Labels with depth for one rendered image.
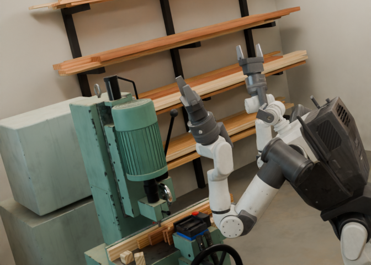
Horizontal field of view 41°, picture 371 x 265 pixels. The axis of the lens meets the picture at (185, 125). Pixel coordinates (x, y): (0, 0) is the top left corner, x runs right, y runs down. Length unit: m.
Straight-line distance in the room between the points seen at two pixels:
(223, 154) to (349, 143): 0.43
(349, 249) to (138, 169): 0.85
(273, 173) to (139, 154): 0.61
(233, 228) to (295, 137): 0.37
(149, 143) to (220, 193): 0.47
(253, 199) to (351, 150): 0.37
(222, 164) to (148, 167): 0.50
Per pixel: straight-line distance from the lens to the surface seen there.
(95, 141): 2.21
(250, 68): 2.16
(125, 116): 1.98
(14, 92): 4.22
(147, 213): 2.18
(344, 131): 1.73
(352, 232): 1.89
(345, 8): 5.34
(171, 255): 2.08
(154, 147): 2.03
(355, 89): 5.45
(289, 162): 1.61
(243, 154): 5.57
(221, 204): 1.67
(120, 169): 2.18
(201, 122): 1.57
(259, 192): 1.65
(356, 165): 1.77
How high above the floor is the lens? 1.86
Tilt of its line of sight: 14 degrees down
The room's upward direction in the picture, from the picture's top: 12 degrees counter-clockwise
